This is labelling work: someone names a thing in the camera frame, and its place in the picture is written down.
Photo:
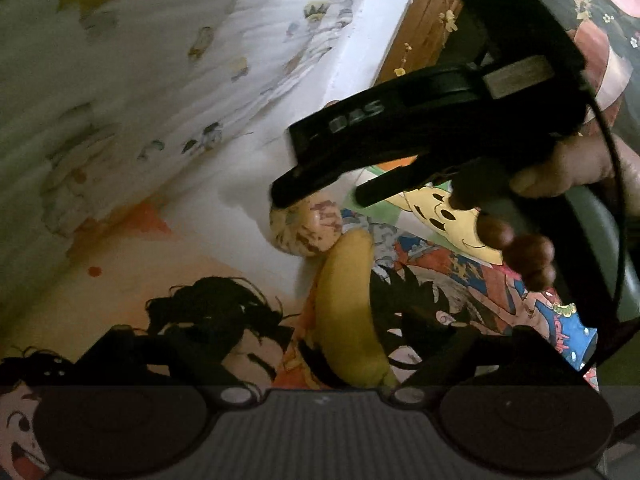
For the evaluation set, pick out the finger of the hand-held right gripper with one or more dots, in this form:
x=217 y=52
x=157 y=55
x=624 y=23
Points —
x=400 y=182
x=320 y=175

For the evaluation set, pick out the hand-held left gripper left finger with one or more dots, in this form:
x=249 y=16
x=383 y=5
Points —
x=210 y=360

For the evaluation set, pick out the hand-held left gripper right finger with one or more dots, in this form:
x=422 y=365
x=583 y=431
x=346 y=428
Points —
x=435 y=360

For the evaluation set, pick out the round purple-striped pepino melon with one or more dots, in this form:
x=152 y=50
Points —
x=310 y=232

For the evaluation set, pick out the yellow banana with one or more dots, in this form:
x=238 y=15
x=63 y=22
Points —
x=350 y=310

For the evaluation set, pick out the person's right hand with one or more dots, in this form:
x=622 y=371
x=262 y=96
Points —
x=565 y=170

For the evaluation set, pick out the colourful cartoon printed cloth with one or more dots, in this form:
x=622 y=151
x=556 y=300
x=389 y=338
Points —
x=475 y=300

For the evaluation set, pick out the yellow flower sprig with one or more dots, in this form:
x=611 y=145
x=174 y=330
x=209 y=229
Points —
x=451 y=22

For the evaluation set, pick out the white printed curtain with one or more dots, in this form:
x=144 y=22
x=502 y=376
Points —
x=150 y=110

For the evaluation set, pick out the wooden post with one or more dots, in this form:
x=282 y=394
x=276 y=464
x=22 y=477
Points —
x=425 y=10

